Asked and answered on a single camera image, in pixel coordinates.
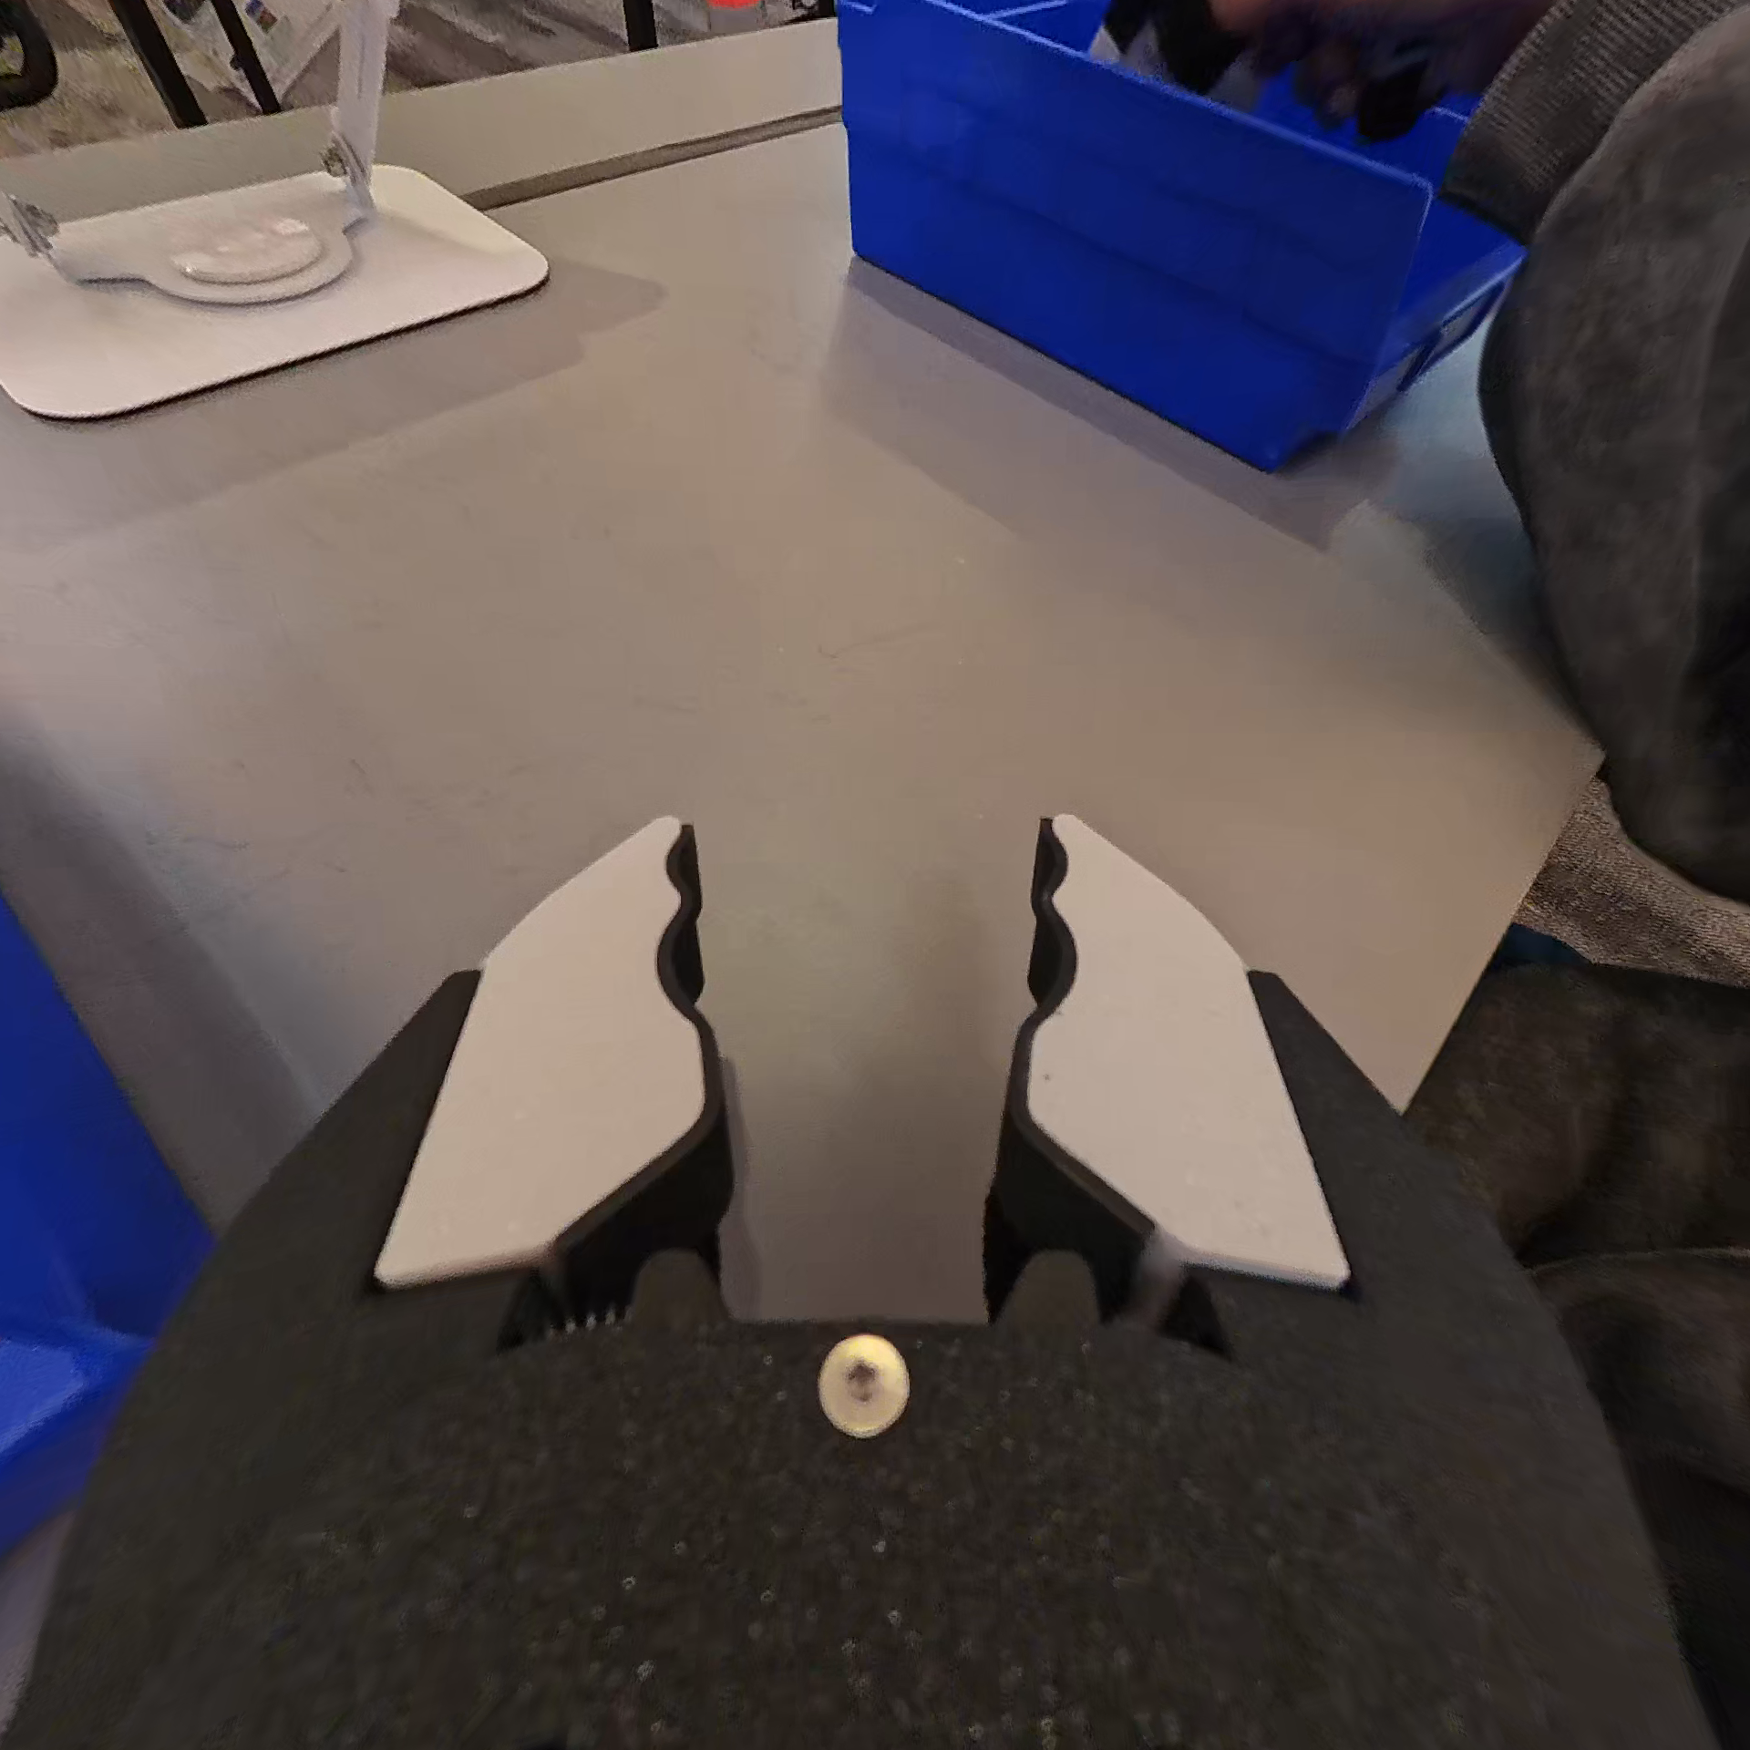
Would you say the blue plastic bin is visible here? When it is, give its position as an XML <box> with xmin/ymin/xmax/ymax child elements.
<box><xmin>0</xmin><ymin>890</ymin><xmax>222</xmax><ymax>1563</ymax></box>
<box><xmin>834</xmin><ymin>0</ymin><xmax>1530</xmax><ymax>474</ymax></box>

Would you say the grey desk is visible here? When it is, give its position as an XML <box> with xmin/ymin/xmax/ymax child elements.
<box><xmin>0</xmin><ymin>20</ymin><xmax>1604</xmax><ymax>1642</ymax></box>

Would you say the person's body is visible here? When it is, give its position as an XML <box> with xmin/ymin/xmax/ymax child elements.
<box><xmin>1408</xmin><ymin>765</ymin><xmax>1750</xmax><ymax>1750</ymax></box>

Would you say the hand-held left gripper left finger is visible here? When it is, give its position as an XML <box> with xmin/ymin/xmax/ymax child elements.
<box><xmin>372</xmin><ymin>816</ymin><xmax>738</xmax><ymax>1320</ymax></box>

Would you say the white picture poster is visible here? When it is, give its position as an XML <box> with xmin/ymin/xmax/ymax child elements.
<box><xmin>161</xmin><ymin>0</ymin><xmax>344</xmax><ymax>111</ymax></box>

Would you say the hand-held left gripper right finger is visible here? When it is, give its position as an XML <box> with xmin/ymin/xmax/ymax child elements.
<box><xmin>982</xmin><ymin>812</ymin><xmax>1356</xmax><ymax>1332</ymax></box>

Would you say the person's right hand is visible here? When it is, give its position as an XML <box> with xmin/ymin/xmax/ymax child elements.
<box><xmin>1211</xmin><ymin>0</ymin><xmax>1561</xmax><ymax>88</ymax></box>

